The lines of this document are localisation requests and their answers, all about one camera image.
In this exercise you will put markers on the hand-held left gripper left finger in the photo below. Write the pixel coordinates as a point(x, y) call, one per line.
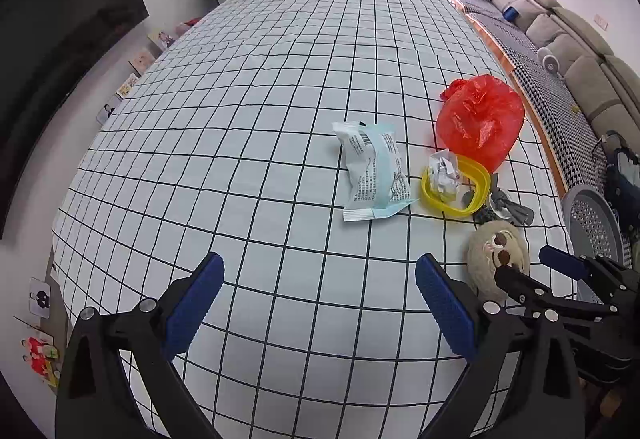
point(197, 299)

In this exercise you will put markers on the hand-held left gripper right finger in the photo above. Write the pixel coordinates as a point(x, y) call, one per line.
point(442, 299)

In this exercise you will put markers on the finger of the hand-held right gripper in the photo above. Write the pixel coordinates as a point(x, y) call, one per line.
point(562, 261)
point(515, 281)

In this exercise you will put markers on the beige plush sloth toy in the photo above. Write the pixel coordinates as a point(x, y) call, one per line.
point(487, 254)

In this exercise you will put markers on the grey plastic toy piece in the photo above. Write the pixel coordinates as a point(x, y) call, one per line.
point(512, 209)

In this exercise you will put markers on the clear wrapper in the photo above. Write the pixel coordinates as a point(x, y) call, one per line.
point(442, 174)

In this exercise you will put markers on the white and teal snack packet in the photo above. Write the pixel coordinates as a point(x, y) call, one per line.
point(372, 169)

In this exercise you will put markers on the red plastic bag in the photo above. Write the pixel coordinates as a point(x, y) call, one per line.
point(480, 119)

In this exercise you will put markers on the grey perforated stool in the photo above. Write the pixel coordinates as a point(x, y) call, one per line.
point(592, 224)

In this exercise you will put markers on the white cat picture card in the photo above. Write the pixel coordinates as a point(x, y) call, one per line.
point(40, 297)

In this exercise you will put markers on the red figure picture card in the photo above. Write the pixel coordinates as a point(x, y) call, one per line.
point(40, 355)

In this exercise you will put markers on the houndstooth sofa cover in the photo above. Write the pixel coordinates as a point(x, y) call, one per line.
point(540, 84)

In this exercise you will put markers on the beige sofa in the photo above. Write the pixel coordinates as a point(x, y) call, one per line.
point(585, 69)

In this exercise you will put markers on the white round device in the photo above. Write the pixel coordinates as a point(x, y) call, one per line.
point(550, 60)

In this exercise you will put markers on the white grid tablecloth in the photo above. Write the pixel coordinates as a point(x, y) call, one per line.
point(275, 94)

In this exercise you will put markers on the blue cylinder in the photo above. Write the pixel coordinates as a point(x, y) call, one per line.
point(510, 12)

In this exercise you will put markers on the black television screen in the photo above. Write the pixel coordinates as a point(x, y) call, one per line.
point(55, 44)

